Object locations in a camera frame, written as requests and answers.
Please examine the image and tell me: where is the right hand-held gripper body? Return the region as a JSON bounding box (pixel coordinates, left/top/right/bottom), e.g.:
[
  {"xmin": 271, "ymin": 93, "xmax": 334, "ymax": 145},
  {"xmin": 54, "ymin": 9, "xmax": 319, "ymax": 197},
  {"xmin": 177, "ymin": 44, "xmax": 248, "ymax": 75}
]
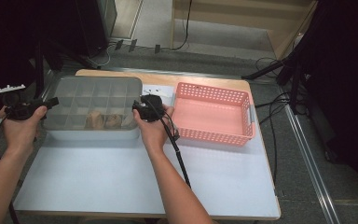
[{"xmin": 139, "ymin": 85, "xmax": 176, "ymax": 123}]

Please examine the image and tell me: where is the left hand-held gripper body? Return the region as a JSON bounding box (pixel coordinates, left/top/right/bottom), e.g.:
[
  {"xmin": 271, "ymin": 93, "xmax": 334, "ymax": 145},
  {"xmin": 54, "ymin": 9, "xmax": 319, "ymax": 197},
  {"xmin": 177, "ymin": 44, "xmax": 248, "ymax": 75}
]
[{"xmin": 0, "ymin": 83, "xmax": 42, "ymax": 121}]

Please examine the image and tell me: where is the white sock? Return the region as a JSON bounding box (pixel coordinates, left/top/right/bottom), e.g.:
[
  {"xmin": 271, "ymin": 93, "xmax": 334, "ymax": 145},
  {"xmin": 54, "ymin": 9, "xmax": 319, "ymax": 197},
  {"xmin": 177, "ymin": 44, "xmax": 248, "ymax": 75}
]
[{"xmin": 122, "ymin": 114, "xmax": 135, "ymax": 129}]

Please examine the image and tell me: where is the tan knit sock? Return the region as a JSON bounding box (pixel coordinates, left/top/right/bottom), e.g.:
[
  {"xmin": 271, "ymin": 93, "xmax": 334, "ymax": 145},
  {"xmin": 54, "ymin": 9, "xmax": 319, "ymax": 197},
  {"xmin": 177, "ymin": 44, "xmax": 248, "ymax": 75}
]
[{"xmin": 105, "ymin": 113, "xmax": 123, "ymax": 129}]

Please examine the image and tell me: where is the peach sock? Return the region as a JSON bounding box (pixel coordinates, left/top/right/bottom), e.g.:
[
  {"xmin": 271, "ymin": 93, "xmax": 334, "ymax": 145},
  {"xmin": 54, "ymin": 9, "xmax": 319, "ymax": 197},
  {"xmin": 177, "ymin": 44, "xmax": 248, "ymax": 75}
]
[{"xmin": 88, "ymin": 111, "xmax": 104, "ymax": 131}]

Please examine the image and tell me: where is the translucent grey box lid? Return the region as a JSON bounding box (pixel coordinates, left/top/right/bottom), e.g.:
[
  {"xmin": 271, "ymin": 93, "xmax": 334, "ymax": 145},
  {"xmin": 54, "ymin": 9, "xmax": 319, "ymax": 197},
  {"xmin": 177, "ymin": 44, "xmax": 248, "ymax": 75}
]
[{"xmin": 42, "ymin": 76, "xmax": 144, "ymax": 132}]

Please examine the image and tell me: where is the white divided storage box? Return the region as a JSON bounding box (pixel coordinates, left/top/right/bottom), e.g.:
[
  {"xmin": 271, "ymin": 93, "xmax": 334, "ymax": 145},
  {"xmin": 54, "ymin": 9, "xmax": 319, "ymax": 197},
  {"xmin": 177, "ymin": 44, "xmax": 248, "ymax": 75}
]
[{"xmin": 41, "ymin": 76, "xmax": 145, "ymax": 141}]

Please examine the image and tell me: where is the pink perforated plastic basket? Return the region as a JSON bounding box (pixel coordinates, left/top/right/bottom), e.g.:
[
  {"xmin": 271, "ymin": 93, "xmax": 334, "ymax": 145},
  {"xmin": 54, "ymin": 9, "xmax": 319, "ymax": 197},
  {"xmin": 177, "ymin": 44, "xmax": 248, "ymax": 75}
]
[{"xmin": 171, "ymin": 81, "xmax": 257, "ymax": 147}]

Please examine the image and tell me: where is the person's right hand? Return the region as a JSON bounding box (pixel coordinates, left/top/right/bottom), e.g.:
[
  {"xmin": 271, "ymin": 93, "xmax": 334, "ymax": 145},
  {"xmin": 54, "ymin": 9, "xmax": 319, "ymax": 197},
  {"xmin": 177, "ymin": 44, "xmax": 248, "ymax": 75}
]
[{"xmin": 132, "ymin": 104, "xmax": 175, "ymax": 154}]

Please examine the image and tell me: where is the person's left hand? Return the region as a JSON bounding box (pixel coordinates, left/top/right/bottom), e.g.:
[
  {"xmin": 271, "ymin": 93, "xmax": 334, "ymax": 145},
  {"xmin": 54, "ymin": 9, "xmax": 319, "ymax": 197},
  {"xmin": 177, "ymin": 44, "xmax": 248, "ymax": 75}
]
[{"xmin": 0, "ymin": 105, "xmax": 48, "ymax": 154}]

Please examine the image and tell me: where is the black metal stand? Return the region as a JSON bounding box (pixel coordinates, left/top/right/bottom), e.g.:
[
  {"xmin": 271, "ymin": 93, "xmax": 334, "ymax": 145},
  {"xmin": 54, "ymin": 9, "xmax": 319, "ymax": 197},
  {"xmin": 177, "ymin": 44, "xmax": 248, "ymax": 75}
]
[
  {"xmin": 241, "ymin": 46, "xmax": 311, "ymax": 116},
  {"xmin": 32, "ymin": 36, "xmax": 102, "ymax": 101}
]

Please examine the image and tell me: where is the dark curtain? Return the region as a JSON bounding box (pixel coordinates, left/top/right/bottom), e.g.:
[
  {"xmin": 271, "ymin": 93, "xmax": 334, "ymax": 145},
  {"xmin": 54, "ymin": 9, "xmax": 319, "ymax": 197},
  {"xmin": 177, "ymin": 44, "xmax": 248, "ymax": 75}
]
[
  {"xmin": 0, "ymin": 0, "xmax": 85, "ymax": 139},
  {"xmin": 304, "ymin": 0, "xmax": 358, "ymax": 208}
]

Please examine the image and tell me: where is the dark cabinet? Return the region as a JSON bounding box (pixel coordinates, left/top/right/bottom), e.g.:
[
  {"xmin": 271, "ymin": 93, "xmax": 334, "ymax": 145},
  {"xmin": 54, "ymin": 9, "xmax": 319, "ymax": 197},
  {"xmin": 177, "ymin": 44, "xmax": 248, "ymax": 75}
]
[{"xmin": 74, "ymin": 0, "xmax": 118, "ymax": 57}]

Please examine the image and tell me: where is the white floor cable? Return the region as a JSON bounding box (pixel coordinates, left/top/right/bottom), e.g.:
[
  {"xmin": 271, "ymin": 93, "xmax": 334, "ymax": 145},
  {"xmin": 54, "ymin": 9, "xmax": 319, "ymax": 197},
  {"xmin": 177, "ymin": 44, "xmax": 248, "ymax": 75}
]
[{"xmin": 85, "ymin": 43, "xmax": 117, "ymax": 68}]

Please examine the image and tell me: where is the right hand-held gripper cable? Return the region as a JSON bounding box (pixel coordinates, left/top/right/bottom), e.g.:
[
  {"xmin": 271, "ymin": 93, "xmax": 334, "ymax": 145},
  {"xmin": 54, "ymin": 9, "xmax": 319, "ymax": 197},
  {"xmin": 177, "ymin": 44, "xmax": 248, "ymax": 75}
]
[{"xmin": 145, "ymin": 98, "xmax": 192, "ymax": 189}]

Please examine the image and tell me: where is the hand-held gripper cable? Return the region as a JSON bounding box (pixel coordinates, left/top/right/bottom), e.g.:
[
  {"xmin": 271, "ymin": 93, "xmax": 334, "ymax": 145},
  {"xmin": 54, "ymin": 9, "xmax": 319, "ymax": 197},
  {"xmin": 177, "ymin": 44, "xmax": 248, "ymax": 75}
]
[
  {"xmin": 145, "ymin": 98, "xmax": 192, "ymax": 189},
  {"xmin": 0, "ymin": 96, "xmax": 20, "ymax": 224}
]

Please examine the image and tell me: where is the black hanging cable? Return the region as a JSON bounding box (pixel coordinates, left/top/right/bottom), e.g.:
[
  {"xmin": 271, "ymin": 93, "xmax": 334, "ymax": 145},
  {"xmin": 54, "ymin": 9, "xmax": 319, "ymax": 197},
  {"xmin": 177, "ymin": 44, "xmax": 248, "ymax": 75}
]
[{"xmin": 167, "ymin": 0, "xmax": 194, "ymax": 51}]

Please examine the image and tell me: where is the left hand-held gripper cable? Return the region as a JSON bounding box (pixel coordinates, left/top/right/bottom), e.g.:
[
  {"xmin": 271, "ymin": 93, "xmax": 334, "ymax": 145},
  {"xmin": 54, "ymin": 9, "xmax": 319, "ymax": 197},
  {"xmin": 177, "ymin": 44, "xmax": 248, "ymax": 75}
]
[{"xmin": 0, "ymin": 96, "xmax": 20, "ymax": 224}]

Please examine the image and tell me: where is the black floor cable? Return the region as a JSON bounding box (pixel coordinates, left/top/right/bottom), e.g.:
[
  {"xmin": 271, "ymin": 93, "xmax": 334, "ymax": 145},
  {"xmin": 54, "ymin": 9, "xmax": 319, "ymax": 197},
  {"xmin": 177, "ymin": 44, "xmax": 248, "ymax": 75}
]
[
  {"xmin": 255, "ymin": 91, "xmax": 293, "ymax": 185},
  {"xmin": 255, "ymin": 56, "xmax": 282, "ymax": 73}
]

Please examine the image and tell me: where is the light wooden shelf frame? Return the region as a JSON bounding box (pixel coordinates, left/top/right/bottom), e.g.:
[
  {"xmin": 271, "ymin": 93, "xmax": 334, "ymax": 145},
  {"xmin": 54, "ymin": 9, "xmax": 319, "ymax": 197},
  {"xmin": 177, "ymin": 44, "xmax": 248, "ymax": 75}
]
[{"xmin": 171, "ymin": 0, "xmax": 320, "ymax": 60}]

